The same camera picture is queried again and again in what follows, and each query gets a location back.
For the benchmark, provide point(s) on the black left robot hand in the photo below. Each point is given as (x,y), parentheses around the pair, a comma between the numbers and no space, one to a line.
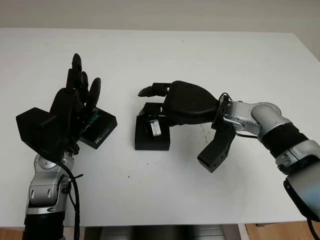
(63,112)

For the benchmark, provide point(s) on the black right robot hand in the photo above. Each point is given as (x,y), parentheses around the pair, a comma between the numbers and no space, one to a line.
(190,100)

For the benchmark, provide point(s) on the black RealSense box lid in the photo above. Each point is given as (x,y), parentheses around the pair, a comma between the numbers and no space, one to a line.
(103,127)

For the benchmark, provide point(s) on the small silver RealSense camera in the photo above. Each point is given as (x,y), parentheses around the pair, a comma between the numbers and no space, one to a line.
(155,128)

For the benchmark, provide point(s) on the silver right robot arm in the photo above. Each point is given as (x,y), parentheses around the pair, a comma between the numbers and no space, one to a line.
(275,130)

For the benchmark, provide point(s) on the grey robot torso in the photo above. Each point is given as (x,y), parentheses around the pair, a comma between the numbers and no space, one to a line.
(162,232)

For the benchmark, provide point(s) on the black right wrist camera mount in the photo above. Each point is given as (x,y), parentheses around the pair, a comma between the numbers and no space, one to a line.
(217,150)

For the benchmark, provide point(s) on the black foam-lined camera box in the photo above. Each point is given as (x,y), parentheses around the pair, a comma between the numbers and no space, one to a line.
(150,145)

